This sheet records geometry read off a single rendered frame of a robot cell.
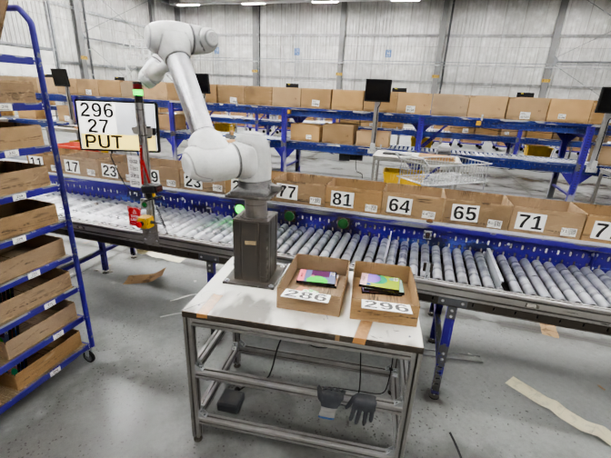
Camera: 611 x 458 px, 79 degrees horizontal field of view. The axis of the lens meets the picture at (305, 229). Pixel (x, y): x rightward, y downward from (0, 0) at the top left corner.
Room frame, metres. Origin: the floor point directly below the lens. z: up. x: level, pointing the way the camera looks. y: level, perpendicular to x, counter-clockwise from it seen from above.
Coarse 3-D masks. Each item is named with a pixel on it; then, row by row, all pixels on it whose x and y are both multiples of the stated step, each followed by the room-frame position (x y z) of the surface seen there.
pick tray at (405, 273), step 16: (368, 272) 1.71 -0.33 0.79; (384, 272) 1.70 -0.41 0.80; (400, 272) 1.68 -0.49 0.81; (352, 288) 1.43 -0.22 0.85; (352, 304) 1.34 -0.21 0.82; (416, 304) 1.37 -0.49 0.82; (368, 320) 1.33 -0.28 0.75; (384, 320) 1.32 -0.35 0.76; (400, 320) 1.31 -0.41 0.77; (416, 320) 1.31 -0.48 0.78
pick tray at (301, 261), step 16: (304, 256) 1.77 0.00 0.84; (320, 256) 1.75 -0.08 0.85; (288, 272) 1.61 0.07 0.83; (336, 272) 1.73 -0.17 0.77; (288, 288) 1.56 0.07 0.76; (320, 288) 1.58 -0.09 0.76; (336, 288) 1.59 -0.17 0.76; (288, 304) 1.40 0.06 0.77; (304, 304) 1.38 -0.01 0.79; (320, 304) 1.37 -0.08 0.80; (336, 304) 1.35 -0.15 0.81
